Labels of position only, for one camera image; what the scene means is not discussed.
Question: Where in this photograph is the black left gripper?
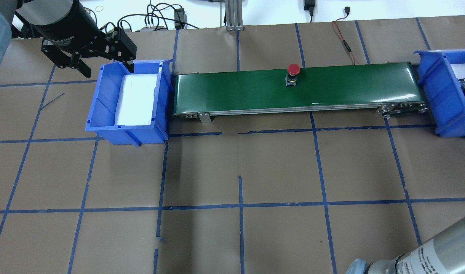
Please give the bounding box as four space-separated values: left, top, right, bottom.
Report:
15 0 137 78

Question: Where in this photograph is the red push button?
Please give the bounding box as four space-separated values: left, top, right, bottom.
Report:
285 64 301 87

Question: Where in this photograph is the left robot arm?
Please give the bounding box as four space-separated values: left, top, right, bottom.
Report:
0 0 137 78

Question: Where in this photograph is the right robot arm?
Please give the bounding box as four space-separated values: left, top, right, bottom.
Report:
346 217 465 274

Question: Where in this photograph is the blue left storage bin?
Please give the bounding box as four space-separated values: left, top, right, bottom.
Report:
85 59 173 147

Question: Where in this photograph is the blue storage bin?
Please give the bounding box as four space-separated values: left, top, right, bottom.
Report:
85 59 173 147
414 49 465 137

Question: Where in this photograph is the white foam pad left bin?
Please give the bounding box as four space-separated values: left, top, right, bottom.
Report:
114 73 158 126

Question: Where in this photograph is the black power adapter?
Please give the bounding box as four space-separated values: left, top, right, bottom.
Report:
174 8 187 30

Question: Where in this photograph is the brown paper mat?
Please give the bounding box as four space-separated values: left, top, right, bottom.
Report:
0 39 465 274

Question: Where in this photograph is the green conveyor belt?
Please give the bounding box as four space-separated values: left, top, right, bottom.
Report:
173 62 428 123

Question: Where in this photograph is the blue right storage bin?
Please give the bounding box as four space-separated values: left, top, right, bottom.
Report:
414 49 465 137

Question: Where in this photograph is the aluminium frame post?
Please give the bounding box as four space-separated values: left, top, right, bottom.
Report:
224 0 244 32

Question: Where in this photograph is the red black conveyor cable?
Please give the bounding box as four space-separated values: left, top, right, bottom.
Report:
332 7 361 66

